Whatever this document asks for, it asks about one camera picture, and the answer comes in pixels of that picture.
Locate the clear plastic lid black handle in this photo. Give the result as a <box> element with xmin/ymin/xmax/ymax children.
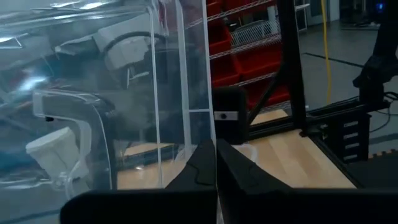
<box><xmin>0</xmin><ymin>0</ymin><xmax>217</xmax><ymax>202</ymax></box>

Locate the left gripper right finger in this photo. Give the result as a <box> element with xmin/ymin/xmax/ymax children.
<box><xmin>216</xmin><ymin>139</ymin><xmax>295</xmax><ymax>194</ymax></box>

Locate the yellow hanging cable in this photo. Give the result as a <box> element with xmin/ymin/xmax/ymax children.
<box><xmin>320</xmin><ymin>0</ymin><xmax>333</xmax><ymax>105</ymax></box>

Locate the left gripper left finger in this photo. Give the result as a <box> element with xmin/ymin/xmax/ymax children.
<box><xmin>165</xmin><ymin>139</ymin><xmax>217</xmax><ymax>191</ymax></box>

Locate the white wire basket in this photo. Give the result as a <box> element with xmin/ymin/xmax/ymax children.
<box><xmin>230</xmin><ymin>19</ymin><xmax>281</xmax><ymax>48</ymax></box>

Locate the red plastic bin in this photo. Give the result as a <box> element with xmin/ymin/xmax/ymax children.
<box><xmin>206</xmin><ymin>18</ymin><xmax>233</xmax><ymax>57</ymax></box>
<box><xmin>244</xmin><ymin>79</ymin><xmax>291</xmax><ymax>110</ymax></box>
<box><xmin>210</xmin><ymin>46</ymin><xmax>283</xmax><ymax>88</ymax></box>

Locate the metal wire shelf rack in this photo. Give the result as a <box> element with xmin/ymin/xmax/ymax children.
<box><xmin>185</xmin><ymin>0</ymin><xmax>310</xmax><ymax>113</ymax></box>

